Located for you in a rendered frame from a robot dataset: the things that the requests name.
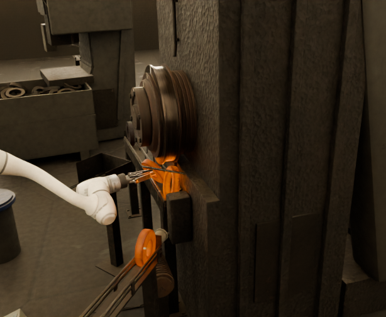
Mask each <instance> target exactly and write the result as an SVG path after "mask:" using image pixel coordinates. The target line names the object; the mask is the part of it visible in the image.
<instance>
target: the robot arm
mask: <svg viewBox="0 0 386 317"><path fill-rule="evenodd" d="M0 175H17V176H21V177H26V178H29V179H31V180H33V181H35V182H37V183H39V184H40V185H42V186H43V187H45V188H47V189H48V190H50V191H52V192H53V193H55V194H56V195H58V196H59V197H61V198H62V199H64V200H66V201H67V202H69V203H70V204H73V205H74V206H77V207H79V208H81V209H84V210H85V212H86V214H87V215H89V216H91V217H93V218H94V219H95V220H96V221H97V222H98V223H100V224H102V225H110V224H111V223H112V222H113V221H114V220H115V219H116V216H117V210H116V205H115V203H114V201H113V199H112V197H111V196H110V194H111V193H114V192H118V191H120V188H121V189H123V188H126V187H127V186H128V184H132V183H135V184H137V183H139V182H142V181H145V180H147V179H150V178H151V176H153V175H156V174H155V173H154V172H153V171H152V172H144V173H142V170H141V171H138V172H129V173H128V175H125V174H118V175H116V174H113V175H109V176H106V177H96V178H93V179H89V180H86V181H84V182H81V183H80V184H78V185H77V188H76V192H77V193H76V192H74V191H73V190H71V189H70V188H68V187H67V186H65V185H64V184H62V183H61V182H60V181H58V180H57V179H56V178H54V177H52V176H51V175H50V174H48V173H47V172H45V171H44V170H42V169H40V168H38V167H37V166H35V165H33V164H30V163H28V162H25V161H24V160H21V159H20V158H17V157H15V156H13V155H11V154H9V153H7V152H4V151H2V150H0Z"/></svg>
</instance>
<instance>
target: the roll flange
mask: <svg viewBox="0 0 386 317"><path fill-rule="evenodd" d="M160 66H164V67H165V68H166V69H167V71H168V73H169V75H170V78H171V80H172V84H173V87H174V91H175V97H176V101H177V109H178V114H179V151H178V154H177V157H176V159H175V160H173V161H171V162H173V163H174V162H177V161H178V160H179V158H180V154H185V153H191V152H192V151H193V150H194V147H195V145H196V138H197V115H196V104H195V100H194V94H193V91H192V87H191V84H190V81H189V78H188V76H187V75H186V73H185V72H184V71H183V70H172V71H171V70H170V69H169V67H168V66H167V65H166V64H161V65H160Z"/></svg>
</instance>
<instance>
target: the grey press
mask: <svg viewBox="0 0 386 317"><path fill-rule="evenodd" d="M36 3H37V8H38V12H39V13H40V14H41V15H44V19H45V23H44V24H41V32H42V36H43V44H44V49H45V51H46V52H57V51H58V50H57V46H59V45H71V44H72V37H71V34H75V33H78V34H79V42H80V52H81V57H82V59H81V64H80V66H72V67H60V68H54V69H41V70H40V75H41V77H42V79H44V81H45V82H46V83H47V86H48V87H52V86H60V87H61V89H65V87H64V86H63V84H64V83H66V84H68V85H70V86H73V87H74V86H76V85H81V87H82V88H81V91H83V90H84V84H85V82H86V83H88V85H89V86H90V87H91V89H92V94H93V100H94V111H95V114H96V126H97V137H98V141H99V142H101V141H105V140H112V139H116V138H123V137H124V132H123V130H126V122H127V121H131V119H130V116H131V103H130V96H129V94H130V93H131V89H132V87H136V80H135V48H134V31H133V0H36ZM131 122H132V121H131ZM132 124H133V122H132Z"/></svg>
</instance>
